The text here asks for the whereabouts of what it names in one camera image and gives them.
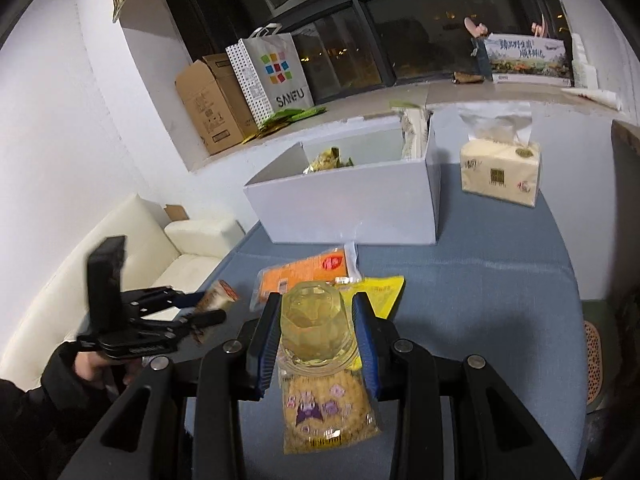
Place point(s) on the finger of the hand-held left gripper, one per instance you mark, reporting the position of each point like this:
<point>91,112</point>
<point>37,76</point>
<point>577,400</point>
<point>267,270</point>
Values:
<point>190,300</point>
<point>205,319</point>

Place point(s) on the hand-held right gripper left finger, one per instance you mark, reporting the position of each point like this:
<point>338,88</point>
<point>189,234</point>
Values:
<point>270,345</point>

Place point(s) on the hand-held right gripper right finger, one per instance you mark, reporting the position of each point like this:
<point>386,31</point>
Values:
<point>368,347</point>

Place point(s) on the small brown rice cake packet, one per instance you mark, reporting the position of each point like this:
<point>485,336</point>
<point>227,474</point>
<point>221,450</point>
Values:
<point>220,296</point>

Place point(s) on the clear jelly cup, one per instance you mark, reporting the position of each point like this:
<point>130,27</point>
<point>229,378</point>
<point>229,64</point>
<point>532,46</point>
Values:
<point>315,325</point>

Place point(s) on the yellow snack packet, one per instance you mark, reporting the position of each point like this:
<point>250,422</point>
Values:
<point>382,292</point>

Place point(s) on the yellow noodle pack purple print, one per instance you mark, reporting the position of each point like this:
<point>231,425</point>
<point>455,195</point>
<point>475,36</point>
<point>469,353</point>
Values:
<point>325,410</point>

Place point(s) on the orange snack packet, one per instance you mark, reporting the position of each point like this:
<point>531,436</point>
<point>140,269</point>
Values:
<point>300,272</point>

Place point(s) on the white cardboard box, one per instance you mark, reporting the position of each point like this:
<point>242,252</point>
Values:
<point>350,200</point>

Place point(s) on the snack packets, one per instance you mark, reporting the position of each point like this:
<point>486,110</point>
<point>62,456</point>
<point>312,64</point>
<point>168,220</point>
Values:
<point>327,160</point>

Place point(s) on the long white cookie pack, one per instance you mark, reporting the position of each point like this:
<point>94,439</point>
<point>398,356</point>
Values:
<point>415,132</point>

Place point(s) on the person's left forearm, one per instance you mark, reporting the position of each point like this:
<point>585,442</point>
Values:
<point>40,420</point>

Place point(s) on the person's left hand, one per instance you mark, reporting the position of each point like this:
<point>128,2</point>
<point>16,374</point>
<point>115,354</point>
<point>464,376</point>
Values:
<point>92,367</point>

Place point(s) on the white sofa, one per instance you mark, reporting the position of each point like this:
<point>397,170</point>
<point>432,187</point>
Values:
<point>150,255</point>

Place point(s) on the flat cardboard piece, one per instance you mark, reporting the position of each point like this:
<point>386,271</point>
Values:
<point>176,212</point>

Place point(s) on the blue grey tablecloth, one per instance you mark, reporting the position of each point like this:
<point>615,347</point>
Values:
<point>475,285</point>

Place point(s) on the brown cardboard box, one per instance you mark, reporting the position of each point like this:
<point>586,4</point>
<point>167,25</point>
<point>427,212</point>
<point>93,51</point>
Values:
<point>215,105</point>

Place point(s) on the pile of green sachets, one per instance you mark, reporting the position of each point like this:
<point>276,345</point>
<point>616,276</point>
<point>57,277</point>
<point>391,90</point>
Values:
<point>285,117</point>

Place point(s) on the yellow tissue pack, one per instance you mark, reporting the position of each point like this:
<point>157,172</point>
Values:
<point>500,170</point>

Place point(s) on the orange mesh object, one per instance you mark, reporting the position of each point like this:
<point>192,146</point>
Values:
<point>594,360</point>

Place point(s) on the white shopping bag coloured squares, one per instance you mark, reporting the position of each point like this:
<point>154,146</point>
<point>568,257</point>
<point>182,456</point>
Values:
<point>277,77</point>

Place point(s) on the printed tissue box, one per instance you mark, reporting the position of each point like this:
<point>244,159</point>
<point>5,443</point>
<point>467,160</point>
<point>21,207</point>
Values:
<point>530,60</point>

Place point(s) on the pink antler ornament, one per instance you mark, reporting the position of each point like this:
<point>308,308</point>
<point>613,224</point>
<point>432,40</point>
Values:
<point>541,24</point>
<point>475,27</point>

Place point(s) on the dark window frame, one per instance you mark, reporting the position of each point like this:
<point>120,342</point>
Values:
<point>360,5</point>

